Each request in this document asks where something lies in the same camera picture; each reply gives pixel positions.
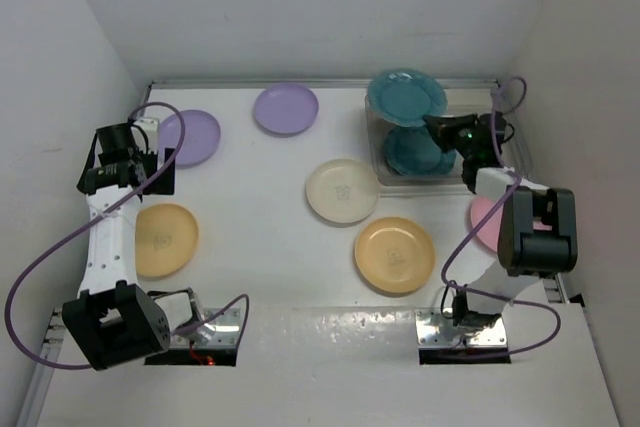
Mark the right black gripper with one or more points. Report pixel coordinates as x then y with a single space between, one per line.
443 128

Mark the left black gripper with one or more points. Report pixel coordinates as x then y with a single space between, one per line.
162 185

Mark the teal scalloped plate front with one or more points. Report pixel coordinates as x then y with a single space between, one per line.
411 151

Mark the teal scalloped plate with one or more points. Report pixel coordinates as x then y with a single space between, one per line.
406 97
411 151

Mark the teal scalloped plate back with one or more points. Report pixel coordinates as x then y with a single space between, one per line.
406 97

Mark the cream plate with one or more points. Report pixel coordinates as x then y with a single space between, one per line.
342 191

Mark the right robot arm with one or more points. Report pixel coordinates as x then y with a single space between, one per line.
538 227

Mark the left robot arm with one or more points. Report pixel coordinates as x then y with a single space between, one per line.
113 320

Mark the clear plastic bin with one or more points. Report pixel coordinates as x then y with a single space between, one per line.
461 101

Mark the orange plate left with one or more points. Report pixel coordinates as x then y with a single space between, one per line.
166 239

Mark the orange plate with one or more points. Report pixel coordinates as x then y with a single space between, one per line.
395 255
166 239

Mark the purple plate near left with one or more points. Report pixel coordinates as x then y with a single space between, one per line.
202 137

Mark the purple plate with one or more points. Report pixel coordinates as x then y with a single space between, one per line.
286 109
202 137

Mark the orange plate centre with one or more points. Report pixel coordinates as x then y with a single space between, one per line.
395 255

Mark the purple plate at back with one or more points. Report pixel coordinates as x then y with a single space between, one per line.
286 109

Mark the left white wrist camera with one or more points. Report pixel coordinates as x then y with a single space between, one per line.
145 133

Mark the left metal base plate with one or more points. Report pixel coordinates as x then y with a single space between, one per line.
221 333

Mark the metal base plate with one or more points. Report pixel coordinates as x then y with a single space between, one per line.
435 331
221 333

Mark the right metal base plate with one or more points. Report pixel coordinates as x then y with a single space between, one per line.
435 331

